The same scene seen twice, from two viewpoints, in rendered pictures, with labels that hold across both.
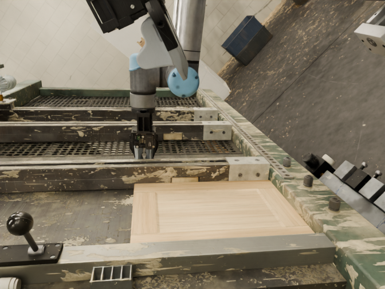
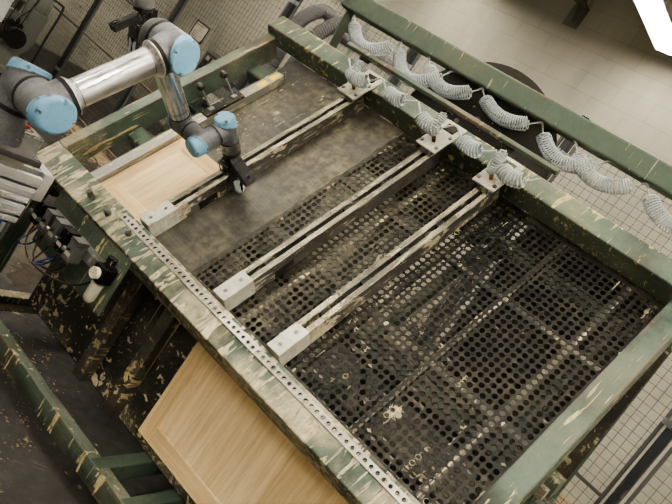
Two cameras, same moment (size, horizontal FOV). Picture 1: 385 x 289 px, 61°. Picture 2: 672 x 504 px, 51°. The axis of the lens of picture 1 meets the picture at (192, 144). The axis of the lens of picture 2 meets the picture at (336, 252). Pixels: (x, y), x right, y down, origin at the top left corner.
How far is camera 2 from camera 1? 3.21 m
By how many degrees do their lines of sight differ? 105
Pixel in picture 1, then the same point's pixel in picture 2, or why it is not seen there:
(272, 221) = (127, 186)
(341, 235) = (86, 176)
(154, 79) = not seen: hidden behind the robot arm
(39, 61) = not seen: outside the picture
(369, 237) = (73, 182)
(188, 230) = (168, 158)
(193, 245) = (155, 143)
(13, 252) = (219, 105)
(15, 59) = not seen: outside the picture
